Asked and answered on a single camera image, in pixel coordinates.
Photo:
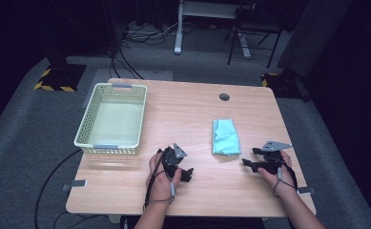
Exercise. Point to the dark round table grommet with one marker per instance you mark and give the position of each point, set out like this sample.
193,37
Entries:
224,97

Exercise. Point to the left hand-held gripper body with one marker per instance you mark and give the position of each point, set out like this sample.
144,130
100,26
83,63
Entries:
170,159

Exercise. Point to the black yellow striped stand base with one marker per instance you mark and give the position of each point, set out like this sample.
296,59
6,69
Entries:
283,86
60,78

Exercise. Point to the grey leaning panel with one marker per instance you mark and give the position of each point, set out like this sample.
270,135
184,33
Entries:
313,35

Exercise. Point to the pale green plastic basket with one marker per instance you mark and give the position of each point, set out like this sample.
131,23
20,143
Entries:
114,122

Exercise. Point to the black folding chair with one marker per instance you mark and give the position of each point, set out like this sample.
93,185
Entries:
253,25

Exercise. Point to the white table foot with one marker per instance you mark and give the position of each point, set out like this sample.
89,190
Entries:
114,218

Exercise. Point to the white desk frame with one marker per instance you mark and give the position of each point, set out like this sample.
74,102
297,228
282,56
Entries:
178,35

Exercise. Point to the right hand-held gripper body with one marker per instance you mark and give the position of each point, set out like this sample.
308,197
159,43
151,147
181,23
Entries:
273,156

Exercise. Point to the person's right hand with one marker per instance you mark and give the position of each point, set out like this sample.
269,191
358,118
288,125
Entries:
281,179

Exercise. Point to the person's left hand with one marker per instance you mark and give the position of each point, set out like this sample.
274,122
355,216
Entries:
159,186

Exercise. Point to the teal cloth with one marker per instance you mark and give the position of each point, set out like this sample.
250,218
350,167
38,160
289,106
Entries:
226,136

